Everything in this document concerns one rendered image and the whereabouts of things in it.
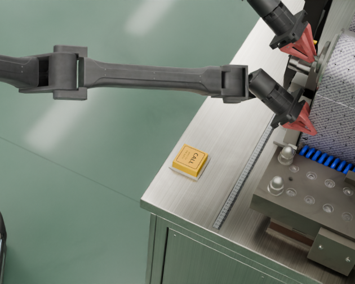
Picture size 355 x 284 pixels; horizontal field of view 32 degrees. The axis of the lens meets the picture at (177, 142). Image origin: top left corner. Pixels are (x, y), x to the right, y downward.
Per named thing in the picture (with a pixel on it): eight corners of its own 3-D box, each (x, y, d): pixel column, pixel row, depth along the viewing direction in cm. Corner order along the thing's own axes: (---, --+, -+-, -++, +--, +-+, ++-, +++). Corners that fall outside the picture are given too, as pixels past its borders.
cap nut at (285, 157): (280, 150, 150) (284, 138, 147) (294, 156, 149) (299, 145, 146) (275, 161, 148) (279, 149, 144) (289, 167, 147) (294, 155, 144)
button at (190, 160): (183, 148, 165) (184, 142, 163) (207, 159, 163) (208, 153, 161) (171, 167, 161) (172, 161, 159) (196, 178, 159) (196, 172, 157)
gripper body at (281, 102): (275, 131, 146) (251, 110, 145) (289, 102, 152) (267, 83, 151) (292, 120, 141) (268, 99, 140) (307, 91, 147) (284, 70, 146)
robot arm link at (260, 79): (247, 81, 141) (261, 62, 142) (236, 85, 148) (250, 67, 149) (269, 101, 142) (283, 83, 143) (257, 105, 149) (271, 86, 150)
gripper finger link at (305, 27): (296, 76, 142) (270, 45, 140) (306, 57, 147) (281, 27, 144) (319, 65, 137) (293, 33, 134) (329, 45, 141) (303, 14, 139)
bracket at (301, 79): (277, 130, 171) (302, 47, 148) (299, 140, 170) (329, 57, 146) (270, 142, 168) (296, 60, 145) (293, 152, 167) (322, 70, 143)
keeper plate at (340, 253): (309, 251, 147) (320, 226, 139) (350, 269, 145) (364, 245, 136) (305, 259, 146) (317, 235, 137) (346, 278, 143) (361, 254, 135)
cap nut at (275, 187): (270, 180, 144) (274, 168, 141) (285, 186, 143) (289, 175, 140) (264, 191, 142) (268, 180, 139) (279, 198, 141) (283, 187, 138)
